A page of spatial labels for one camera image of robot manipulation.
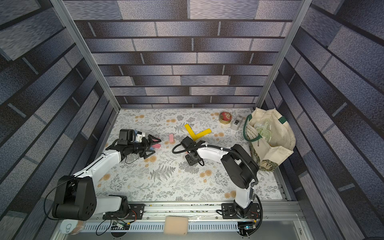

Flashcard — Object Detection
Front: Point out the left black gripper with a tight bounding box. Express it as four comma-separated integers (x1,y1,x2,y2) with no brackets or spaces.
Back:
128,134,162,158

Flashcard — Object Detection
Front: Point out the pink block two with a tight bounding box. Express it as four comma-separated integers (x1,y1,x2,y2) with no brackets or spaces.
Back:
152,139,162,149

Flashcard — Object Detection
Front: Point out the yellow block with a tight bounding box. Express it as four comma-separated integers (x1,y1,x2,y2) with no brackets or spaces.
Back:
203,129,212,135
196,132,205,139
189,132,196,139
185,124,194,134

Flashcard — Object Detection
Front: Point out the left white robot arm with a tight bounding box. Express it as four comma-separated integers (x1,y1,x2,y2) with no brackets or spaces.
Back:
52,130,161,221

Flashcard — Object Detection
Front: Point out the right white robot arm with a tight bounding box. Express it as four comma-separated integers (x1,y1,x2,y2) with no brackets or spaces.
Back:
172,141,259,219

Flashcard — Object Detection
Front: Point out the floral table mat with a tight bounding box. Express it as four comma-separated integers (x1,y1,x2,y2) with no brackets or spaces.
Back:
80,107,283,202

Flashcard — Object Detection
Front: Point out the round red lid tin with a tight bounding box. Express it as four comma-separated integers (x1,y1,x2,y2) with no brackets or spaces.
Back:
219,112,233,125

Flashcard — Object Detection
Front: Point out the small white box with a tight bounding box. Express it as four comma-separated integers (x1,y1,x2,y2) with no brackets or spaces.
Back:
231,116,243,131

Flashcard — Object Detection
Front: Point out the beige sponge pad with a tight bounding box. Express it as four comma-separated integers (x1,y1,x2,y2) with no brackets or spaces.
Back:
164,216,189,236

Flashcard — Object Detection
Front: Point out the cream tote bag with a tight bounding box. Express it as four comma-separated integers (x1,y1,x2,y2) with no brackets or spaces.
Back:
243,108,296,172

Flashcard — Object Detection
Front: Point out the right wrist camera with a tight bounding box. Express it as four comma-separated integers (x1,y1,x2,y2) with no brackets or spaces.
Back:
181,137,197,151

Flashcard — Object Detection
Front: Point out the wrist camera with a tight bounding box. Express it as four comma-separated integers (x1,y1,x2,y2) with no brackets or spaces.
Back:
117,129,146,145
181,137,197,151

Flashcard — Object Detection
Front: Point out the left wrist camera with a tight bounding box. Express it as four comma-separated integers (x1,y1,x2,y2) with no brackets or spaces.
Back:
117,129,146,145

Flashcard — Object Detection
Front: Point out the aluminium rail base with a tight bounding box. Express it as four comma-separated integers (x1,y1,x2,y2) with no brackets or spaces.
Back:
52,201,313,240

